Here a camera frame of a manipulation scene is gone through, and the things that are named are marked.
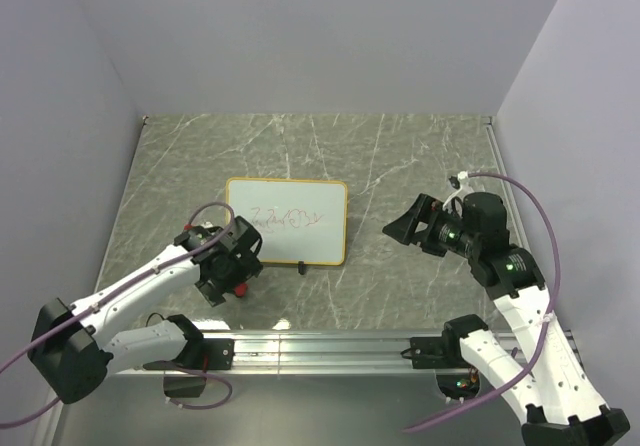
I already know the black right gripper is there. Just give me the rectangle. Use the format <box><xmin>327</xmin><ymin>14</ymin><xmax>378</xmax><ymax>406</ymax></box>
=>
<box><xmin>382</xmin><ymin>192</ymin><xmax>480</xmax><ymax>258</ymax></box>

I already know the yellow framed whiteboard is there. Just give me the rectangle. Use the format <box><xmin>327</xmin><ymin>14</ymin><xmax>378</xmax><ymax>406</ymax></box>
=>
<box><xmin>226</xmin><ymin>177</ymin><xmax>348</xmax><ymax>266</ymax></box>

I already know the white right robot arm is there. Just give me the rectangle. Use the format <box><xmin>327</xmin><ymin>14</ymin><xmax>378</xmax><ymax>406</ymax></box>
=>
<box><xmin>383</xmin><ymin>192</ymin><xmax>630</xmax><ymax>445</ymax></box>

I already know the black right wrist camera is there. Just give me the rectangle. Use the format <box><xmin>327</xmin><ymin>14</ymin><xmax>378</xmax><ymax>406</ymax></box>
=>
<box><xmin>462</xmin><ymin>192</ymin><xmax>510</xmax><ymax>256</ymax></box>

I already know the aluminium mounting rail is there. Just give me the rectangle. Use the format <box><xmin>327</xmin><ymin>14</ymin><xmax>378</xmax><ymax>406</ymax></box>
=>
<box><xmin>104</xmin><ymin>326</ymin><xmax>468</xmax><ymax>376</ymax></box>

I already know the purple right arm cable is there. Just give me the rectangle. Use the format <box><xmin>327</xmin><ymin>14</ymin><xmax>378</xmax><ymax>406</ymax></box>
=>
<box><xmin>401</xmin><ymin>171</ymin><xmax>560</xmax><ymax>435</ymax></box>

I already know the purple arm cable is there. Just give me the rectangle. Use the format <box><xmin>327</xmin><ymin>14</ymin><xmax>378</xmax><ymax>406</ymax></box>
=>
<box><xmin>0</xmin><ymin>201</ymin><xmax>236</xmax><ymax>430</ymax></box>
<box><xmin>401</xmin><ymin>171</ymin><xmax>560</xmax><ymax>435</ymax></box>

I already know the aluminium side rail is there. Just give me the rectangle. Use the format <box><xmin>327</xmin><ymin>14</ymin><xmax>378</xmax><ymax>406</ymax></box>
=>
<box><xmin>482</xmin><ymin>116</ymin><xmax>531</xmax><ymax>250</ymax></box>

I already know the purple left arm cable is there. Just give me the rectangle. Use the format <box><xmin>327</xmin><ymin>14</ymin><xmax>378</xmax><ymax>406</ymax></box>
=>
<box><xmin>0</xmin><ymin>201</ymin><xmax>236</xmax><ymax>430</ymax></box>

